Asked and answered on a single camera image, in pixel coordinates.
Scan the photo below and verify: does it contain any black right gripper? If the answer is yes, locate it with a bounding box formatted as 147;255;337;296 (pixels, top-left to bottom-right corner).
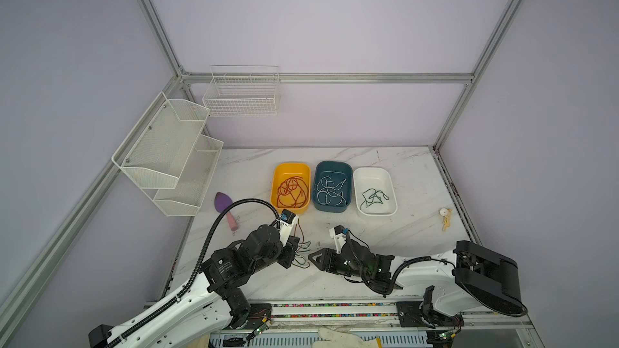
305;249;369;280

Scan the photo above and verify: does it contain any cable bundle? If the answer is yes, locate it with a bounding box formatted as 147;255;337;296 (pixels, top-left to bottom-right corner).
292;218;313;270

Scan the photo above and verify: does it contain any red cable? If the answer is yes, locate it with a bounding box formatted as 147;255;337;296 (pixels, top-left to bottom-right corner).
276;176;310;209

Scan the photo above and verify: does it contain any white cable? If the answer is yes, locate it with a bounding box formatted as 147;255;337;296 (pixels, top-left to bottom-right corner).
315;175;349;206

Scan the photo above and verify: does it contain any green cable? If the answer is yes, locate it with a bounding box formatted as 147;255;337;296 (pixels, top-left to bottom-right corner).
359;187;391;211

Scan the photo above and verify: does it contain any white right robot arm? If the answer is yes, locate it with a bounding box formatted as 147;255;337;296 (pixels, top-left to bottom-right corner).
309;238;528;317

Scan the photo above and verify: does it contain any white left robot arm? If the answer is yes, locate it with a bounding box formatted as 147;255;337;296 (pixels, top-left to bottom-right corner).
89;198;300;347

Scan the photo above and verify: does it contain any yellow plastic bin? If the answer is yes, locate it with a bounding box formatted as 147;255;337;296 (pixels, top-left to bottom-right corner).
270;163;311;215

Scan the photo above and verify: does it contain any teal plastic bin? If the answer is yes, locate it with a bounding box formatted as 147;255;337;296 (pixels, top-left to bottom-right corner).
312;160;353;214

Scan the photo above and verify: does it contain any white plastic bin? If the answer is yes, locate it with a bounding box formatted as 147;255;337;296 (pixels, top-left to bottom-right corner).
353;167;398;217

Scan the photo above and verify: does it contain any small white yellow toy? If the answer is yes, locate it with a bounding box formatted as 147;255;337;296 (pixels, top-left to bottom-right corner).
439;208;452;232

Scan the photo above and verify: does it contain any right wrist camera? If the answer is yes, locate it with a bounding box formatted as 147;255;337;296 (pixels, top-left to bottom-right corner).
329;225;348;255

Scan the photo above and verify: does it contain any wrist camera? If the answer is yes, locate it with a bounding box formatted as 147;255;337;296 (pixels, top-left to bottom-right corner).
278;209;298;246
329;225;348;255

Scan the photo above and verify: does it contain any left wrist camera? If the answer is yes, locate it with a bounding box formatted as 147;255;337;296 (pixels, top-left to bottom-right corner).
278;209;298;246

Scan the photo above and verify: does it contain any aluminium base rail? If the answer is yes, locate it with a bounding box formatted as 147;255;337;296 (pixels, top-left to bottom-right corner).
144;299;538;348

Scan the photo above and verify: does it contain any white mesh wall shelf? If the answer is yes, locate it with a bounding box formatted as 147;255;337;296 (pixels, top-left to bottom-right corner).
111;93;223;217

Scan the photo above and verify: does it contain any white wire wall basket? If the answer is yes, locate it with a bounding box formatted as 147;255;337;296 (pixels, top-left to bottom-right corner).
202;65;280;118

